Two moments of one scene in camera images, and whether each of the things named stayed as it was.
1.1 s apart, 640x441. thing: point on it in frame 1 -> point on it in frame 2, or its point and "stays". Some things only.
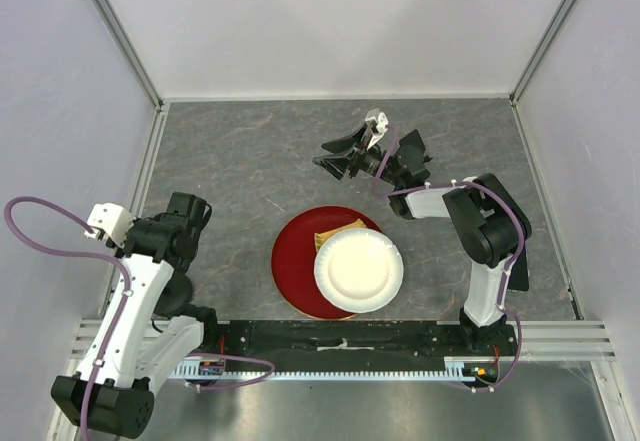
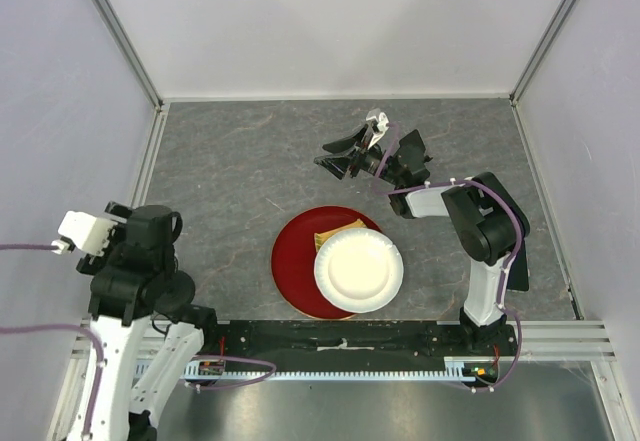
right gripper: [337, 164] stays
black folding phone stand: [411, 154] stays
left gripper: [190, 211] -> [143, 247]
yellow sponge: [320, 236] stays
